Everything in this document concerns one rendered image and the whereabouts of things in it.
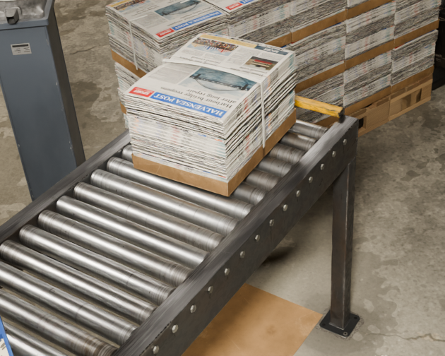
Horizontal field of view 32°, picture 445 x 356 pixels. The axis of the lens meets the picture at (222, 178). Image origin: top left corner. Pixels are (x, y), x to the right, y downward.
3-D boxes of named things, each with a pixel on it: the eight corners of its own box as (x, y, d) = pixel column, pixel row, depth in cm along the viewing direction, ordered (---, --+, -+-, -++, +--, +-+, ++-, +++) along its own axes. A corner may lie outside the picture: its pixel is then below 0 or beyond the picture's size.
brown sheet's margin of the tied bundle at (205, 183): (167, 137, 212) (164, 123, 209) (259, 163, 199) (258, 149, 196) (132, 168, 201) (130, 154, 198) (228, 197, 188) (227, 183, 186)
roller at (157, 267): (49, 219, 195) (46, 203, 192) (202, 284, 173) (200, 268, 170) (36, 230, 192) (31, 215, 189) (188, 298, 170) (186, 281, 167)
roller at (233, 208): (116, 167, 212) (113, 151, 209) (262, 219, 190) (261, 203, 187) (104, 176, 209) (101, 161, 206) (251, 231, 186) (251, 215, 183)
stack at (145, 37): (132, 186, 331) (101, 4, 282) (332, 91, 384) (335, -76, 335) (183, 229, 305) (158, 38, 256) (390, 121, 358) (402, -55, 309)
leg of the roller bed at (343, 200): (335, 313, 264) (340, 149, 224) (351, 319, 261) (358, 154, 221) (328, 324, 260) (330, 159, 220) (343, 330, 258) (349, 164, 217)
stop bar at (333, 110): (217, 78, 238) (217, 73, 237) (345, 113, 217) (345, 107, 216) (211, 83, 236) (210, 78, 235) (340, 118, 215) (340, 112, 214)
